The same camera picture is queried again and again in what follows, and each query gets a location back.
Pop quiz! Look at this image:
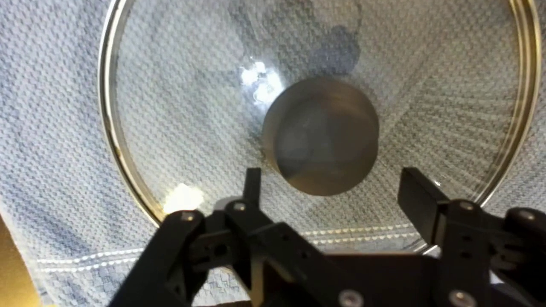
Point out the glass pan lid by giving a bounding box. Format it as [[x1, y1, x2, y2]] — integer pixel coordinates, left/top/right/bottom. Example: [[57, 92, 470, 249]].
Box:
[[96, 0, 542, 259]]

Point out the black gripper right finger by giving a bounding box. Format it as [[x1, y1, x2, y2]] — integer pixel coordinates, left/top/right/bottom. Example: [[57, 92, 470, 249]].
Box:
[[395, 166, 546, 307]]

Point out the blue tea towel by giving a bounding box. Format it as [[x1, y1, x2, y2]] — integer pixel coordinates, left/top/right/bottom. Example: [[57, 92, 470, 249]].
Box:
[[0, 0, 546, 307]]

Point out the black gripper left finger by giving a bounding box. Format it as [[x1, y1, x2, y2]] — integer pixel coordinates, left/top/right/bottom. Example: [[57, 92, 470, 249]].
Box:
[[107, 166, 320, 307]]

